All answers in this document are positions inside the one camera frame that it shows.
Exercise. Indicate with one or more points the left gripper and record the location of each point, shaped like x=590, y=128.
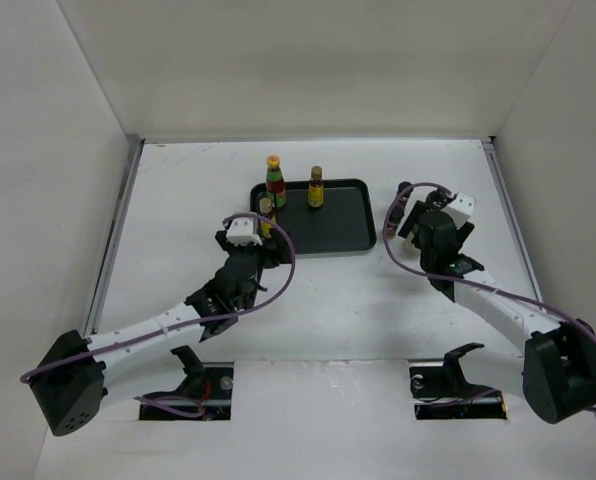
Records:
x=280, y=255

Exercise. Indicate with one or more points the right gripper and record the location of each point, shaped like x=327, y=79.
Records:
x=414, y=218

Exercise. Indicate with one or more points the black cap spice jar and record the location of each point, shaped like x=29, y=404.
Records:
x=403, y=193
x=393, y=221

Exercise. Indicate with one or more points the red chili sauce bottle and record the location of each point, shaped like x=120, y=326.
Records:
x=275, y=184

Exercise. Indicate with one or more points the small yellow label bottle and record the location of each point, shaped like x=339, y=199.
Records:
x=315, y=196

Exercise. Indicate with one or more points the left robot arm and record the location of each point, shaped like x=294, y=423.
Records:
x=153, y=361

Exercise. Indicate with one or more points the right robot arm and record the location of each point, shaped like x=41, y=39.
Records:
x=556, y=371

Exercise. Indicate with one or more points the black plastic tray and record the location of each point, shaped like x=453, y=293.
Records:
x=344, y=224

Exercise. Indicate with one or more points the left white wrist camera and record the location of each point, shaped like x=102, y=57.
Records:
x=242, y=231

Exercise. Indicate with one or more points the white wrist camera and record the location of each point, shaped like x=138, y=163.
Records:
x=242, y=231
x=460, y=208

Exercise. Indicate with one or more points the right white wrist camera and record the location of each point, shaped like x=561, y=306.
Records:
x=460, y=208

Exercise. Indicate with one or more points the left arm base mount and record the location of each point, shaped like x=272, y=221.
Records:
x=203, y=394

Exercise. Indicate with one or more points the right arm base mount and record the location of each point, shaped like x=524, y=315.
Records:
x=441, y=392

